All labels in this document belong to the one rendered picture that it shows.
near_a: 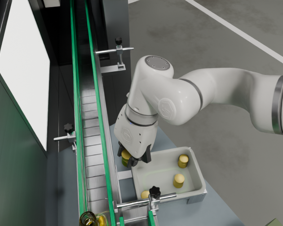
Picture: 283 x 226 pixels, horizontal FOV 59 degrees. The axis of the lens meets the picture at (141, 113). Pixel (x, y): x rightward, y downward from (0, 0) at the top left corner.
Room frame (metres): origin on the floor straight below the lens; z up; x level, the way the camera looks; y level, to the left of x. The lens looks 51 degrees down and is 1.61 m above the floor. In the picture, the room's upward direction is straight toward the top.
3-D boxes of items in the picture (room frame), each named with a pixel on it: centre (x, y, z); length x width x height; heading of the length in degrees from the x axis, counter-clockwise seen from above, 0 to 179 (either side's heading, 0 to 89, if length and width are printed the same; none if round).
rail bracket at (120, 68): (0.86, 0.12, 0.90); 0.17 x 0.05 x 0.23; 101
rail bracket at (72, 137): (0.43, 0.24, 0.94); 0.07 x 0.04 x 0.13; 101
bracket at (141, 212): (0.23, 0.01, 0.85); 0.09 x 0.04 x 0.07; 101
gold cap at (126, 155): (0.33, 0.04, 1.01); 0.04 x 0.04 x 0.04
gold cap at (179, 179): (0.36, -0.13, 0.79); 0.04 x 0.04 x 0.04
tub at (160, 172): (0.36, -0.08, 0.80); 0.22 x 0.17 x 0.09; 101
